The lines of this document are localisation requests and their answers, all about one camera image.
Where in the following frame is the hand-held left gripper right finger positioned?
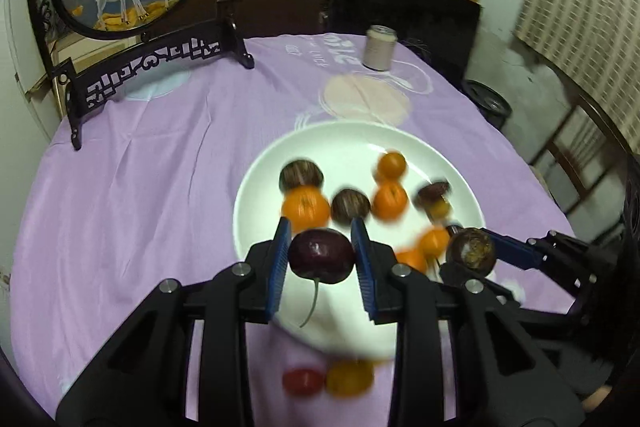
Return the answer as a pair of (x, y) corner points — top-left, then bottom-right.
(350, 218), (586, 427)

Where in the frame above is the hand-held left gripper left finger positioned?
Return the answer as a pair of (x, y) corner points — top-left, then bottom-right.
(56, 217), (292, 427)

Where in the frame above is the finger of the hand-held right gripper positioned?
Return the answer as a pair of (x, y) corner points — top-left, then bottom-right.
(482, 228), (616, 313)
(439, 261), (521, 308)

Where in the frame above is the brown wrinkled passion fruit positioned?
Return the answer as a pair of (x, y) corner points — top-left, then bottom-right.
(330, 188), (372, 225)
(415, 181), (453, 210)
(446, 228), (498, 279)

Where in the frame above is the small yellow fruit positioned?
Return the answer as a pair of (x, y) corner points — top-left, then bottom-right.
(429, 199), (453, 222)

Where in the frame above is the large orange mandarin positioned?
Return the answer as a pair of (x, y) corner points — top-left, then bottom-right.
(281, 186), (332, 232)

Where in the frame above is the large brown passion fruit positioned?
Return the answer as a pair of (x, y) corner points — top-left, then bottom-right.
(278, 159), (325, 195)

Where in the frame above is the yellow round fruit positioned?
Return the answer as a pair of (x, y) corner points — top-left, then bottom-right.
(325, 358), (376, 398)

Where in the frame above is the red tomato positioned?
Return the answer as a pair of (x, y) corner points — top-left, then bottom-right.
(282, 368), (325, 397)

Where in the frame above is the white oval plate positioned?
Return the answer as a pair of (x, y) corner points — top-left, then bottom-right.
(232, 122), (498, 363)

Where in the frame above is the person's right forearm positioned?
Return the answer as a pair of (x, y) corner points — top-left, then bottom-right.
(582, 384), (613, 413)

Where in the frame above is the wooden slatted chair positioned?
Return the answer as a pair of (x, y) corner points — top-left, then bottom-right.
(530, 77), (640, 253)

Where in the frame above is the purple printed tablecloth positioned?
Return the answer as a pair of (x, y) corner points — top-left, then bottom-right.
(10, 32), (581, 420)

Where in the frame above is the black round bucket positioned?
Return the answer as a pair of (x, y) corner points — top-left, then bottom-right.
(462, 79), (513, 130)

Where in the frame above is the beige beverage can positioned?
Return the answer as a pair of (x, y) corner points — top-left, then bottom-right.
(362, 25), (398, 72)

